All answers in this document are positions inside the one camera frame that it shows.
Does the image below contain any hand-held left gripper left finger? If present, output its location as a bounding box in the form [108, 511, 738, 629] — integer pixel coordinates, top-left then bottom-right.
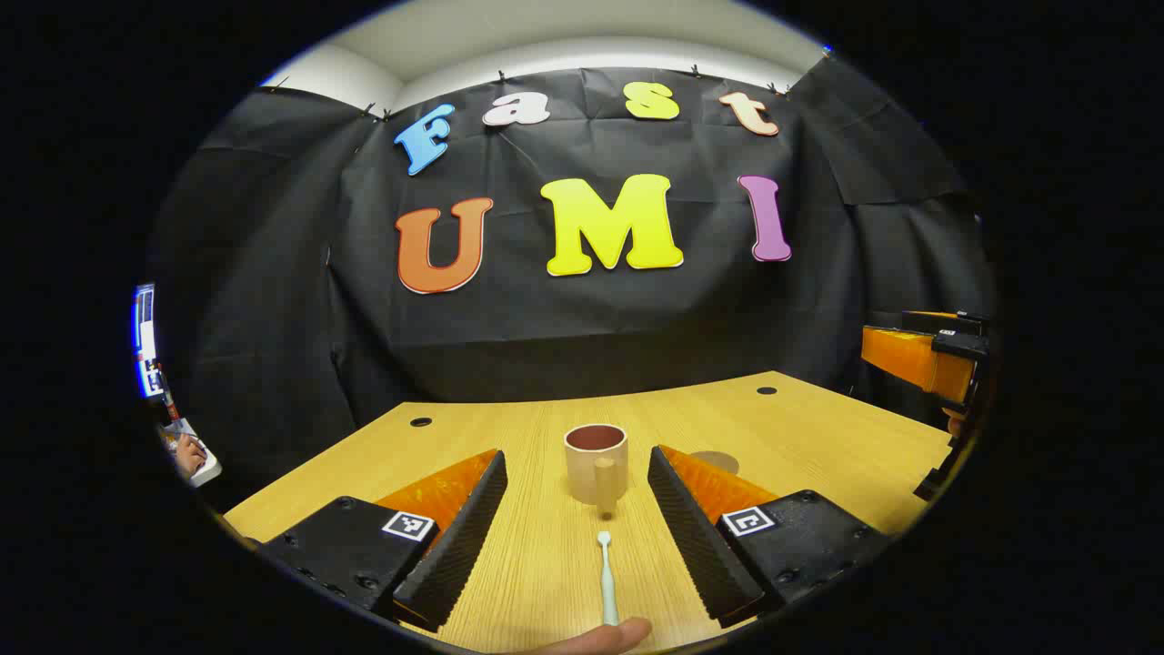
[257, 448, 508, 633]

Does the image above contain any beige cup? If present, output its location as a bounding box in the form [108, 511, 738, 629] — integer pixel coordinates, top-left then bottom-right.
[564, 423, 630, 512]

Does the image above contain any pale green toothbrush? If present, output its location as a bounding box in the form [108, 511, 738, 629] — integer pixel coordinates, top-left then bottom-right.
[596, 531, 621, 627]

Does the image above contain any wooden desktop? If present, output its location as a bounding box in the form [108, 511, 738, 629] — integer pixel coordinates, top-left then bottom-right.
[223, 370, 954, 654]

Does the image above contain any white keyboard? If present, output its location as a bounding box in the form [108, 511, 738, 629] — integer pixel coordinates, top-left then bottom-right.
[186, 444, 225, 489]

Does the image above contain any black backdrop cloth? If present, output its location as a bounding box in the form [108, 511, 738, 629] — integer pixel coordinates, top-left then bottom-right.
[145, 55, 997, 510]

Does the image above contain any computer monitor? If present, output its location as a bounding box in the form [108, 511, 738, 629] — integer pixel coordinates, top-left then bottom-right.
[133, 282, 163, 399]

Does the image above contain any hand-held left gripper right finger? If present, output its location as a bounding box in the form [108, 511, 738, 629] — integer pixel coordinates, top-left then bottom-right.
[647, 444, 894, 629]

